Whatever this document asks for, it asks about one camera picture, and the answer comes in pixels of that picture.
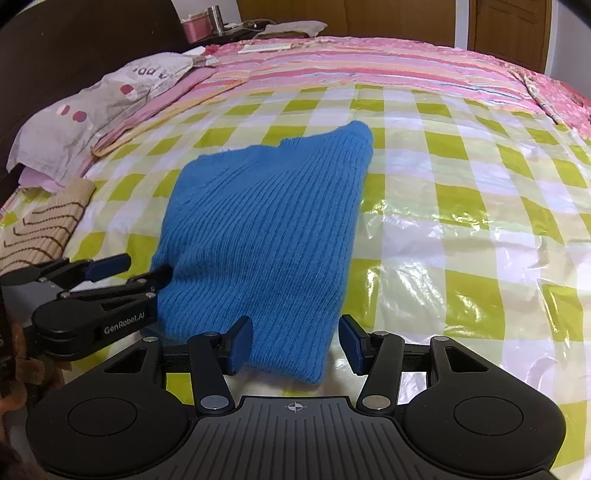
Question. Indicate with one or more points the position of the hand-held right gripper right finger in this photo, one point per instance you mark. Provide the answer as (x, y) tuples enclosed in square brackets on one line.
[(351, 346)]

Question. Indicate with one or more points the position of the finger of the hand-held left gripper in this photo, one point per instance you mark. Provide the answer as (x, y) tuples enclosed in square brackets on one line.
[(138, 286), (108, 266)]

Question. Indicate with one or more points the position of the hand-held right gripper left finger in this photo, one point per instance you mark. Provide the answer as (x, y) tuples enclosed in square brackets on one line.
[(240, 344)]

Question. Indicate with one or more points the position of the blue knit sweater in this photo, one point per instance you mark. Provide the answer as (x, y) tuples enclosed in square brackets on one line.
[(263, 230)]

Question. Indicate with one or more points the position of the beige striped knit sweater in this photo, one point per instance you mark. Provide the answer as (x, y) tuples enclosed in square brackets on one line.
[(51, 221)]

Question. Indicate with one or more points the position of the checkered striped bed sheet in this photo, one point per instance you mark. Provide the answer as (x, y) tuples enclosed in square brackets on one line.
[(461, 230)]

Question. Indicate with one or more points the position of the grey pillow with pink dots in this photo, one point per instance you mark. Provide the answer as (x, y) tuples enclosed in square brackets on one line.
[(92, 106)]

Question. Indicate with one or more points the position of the dark brown headboard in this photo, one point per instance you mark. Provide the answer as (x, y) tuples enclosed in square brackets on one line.
[(69, 41)]

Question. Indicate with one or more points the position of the pink container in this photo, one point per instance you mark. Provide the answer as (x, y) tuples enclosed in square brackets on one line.
[(196, 25)]

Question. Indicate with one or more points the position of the metal cup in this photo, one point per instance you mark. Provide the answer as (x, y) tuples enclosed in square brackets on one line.
[(214, 18)]

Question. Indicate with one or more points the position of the white flat card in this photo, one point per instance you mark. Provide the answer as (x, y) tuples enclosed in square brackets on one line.
[(268, 47)]

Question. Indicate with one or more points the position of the pink striped blanket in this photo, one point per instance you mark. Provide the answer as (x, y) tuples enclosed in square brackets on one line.
[(369, 64)]

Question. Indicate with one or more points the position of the folded beige cloth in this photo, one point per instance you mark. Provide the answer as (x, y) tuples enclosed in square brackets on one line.
[(291, 28)]

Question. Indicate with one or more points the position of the pink floral cloth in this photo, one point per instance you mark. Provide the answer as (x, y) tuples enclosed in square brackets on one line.
[(563, 101)]

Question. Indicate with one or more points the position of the wooden wardrobe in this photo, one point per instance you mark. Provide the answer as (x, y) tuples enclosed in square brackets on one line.
[(351, 18)]

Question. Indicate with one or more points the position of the wooden door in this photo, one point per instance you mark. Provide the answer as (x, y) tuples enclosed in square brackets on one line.
[(508, 32)]

